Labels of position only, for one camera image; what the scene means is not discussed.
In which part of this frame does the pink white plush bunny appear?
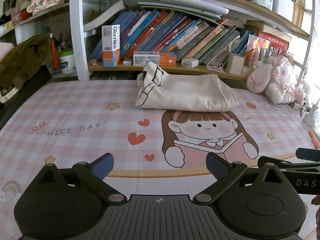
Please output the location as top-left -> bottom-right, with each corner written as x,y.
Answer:
246,56 -> 306,105

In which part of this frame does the orange highlighter pen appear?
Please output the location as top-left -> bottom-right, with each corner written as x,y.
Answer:
308,130 -> 320,150

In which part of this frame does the white bookshelf frame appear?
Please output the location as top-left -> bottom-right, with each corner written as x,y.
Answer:
13,0 -> 316,82

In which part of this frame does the white charger block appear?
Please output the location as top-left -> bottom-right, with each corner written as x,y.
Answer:
303,111 -> 319,128

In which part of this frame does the white cup with pens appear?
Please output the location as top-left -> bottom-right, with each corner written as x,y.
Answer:
58,49 -> 76,75

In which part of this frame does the pink checkered cartoon tablecloth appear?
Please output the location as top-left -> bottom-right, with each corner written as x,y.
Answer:
0,80 -> 320,240

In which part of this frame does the person's right hand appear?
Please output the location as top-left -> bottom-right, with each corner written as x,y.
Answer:
311,195 -> 320,240

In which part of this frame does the row of leaning books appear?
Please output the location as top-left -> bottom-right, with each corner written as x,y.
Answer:
89,10 -> 258,67

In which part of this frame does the brown jacket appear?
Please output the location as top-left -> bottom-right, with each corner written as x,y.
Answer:
1,35 -> 50,90

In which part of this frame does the small white box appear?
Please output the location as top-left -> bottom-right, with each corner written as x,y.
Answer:
181,58 -> 199,69

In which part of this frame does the usmile white orange box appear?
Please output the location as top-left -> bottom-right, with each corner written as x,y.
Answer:
102,24 -> 120,68

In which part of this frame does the beige pen holder box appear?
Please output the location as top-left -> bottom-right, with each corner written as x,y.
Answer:
226,53 -> 245,75

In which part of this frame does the white orange flat box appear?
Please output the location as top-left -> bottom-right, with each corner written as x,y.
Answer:
133,51 -> 177,67

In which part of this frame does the cream t-shirt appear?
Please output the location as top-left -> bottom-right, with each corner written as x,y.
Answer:
136,61 -> 239,112

